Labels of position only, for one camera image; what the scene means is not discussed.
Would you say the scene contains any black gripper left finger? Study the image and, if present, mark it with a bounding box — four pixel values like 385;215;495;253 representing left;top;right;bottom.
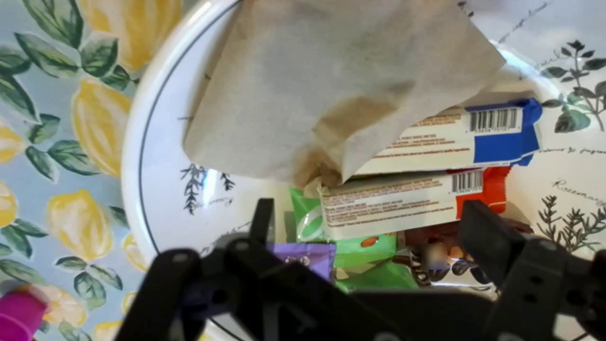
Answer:
116;198;279;341

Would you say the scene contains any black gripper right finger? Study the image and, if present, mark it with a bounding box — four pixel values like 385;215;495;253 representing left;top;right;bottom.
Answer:
457;200;606;341

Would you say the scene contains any dark silver foil wrapper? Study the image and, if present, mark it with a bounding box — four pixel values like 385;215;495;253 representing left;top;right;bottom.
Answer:
406;243;502;300

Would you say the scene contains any white bowl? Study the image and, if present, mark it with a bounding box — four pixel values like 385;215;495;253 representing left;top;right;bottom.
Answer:
120;0;606;341

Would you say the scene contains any purple snack wrapper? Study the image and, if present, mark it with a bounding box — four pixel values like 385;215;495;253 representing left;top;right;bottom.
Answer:
267;241;339;285

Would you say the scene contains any small pink cup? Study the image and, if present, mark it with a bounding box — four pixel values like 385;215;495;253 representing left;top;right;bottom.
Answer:
0;283;50;341

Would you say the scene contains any green snack wrapper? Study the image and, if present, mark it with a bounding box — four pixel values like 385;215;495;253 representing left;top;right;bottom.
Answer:
286;186;423;296

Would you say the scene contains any red and white wrapper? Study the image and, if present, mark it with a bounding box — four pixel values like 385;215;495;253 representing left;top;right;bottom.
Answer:
317;166;516;243

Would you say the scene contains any blue and white wrapper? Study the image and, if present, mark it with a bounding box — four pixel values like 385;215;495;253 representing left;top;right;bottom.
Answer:
349;97;546;181

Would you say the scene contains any lemon print tablecloth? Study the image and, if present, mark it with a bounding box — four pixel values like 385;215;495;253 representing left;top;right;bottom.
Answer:
0;0;245;341

